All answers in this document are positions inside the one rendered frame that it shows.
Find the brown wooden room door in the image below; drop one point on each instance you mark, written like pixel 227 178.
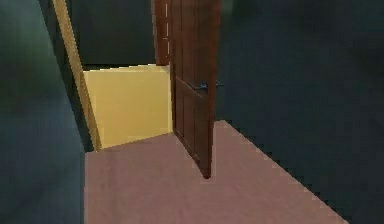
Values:
pixel 195 50

